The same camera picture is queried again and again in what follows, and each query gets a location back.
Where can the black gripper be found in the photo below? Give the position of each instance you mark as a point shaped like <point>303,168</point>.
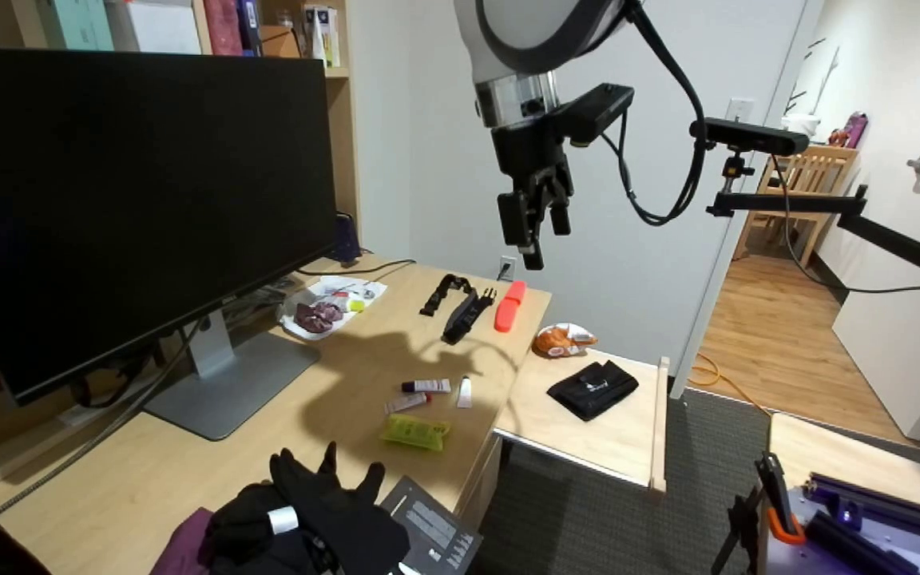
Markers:
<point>532,161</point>

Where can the orange snack packet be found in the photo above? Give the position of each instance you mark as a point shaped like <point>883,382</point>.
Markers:
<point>556,340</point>

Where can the wooden sliding tray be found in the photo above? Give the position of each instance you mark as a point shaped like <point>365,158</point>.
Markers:
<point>589,435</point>

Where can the green packet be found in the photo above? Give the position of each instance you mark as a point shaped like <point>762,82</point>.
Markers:
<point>417,431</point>

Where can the black computer monitor with stand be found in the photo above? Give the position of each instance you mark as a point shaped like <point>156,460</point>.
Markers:
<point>128,191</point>

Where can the red orange stapler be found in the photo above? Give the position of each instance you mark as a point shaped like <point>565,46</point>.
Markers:
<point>510,308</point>

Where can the black elongated case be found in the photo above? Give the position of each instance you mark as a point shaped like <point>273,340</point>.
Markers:
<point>467,317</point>
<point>447,290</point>

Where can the black pouch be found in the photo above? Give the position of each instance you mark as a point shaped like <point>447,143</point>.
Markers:
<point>593,389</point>

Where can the white marker with black cap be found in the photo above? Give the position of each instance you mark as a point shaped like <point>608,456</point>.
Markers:
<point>430,386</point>

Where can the dark purple bottle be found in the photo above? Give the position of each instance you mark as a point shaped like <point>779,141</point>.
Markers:
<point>347,239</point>

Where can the white plate with dark food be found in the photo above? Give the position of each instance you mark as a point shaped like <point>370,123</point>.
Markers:
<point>322,309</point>

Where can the dark grey floor mat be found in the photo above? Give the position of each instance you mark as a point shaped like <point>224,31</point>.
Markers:
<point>608,520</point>

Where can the dark grey box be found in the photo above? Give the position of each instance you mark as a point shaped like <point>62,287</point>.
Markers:
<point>434,531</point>

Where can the pink bottle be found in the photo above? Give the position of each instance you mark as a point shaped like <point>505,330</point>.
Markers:
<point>853,129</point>

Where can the brown box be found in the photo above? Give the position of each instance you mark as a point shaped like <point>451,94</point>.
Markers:
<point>281,42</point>

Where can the blue book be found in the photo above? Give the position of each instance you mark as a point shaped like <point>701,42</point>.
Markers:
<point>252,21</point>

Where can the white cabinet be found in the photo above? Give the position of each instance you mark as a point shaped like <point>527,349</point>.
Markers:
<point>895,352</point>

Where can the black gloves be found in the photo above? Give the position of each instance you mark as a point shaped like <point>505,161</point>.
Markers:
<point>310,515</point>

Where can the maroon book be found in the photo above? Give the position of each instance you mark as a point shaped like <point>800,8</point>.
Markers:
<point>224,23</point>

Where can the white book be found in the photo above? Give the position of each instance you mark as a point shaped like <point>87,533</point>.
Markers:
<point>161,23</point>

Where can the purple tool case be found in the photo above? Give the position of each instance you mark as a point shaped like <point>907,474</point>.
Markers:
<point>885,529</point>

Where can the purple cloth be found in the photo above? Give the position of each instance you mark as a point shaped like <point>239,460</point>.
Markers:
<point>187,543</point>

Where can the teal book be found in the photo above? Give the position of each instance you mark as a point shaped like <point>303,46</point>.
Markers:
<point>81,21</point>

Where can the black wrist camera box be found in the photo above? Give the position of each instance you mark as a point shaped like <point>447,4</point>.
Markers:
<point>600,106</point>

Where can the black stereo camera bar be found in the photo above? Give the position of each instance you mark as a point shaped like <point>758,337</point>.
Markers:
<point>748,136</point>

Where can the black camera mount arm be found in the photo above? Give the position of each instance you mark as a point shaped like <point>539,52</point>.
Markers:
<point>800,203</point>

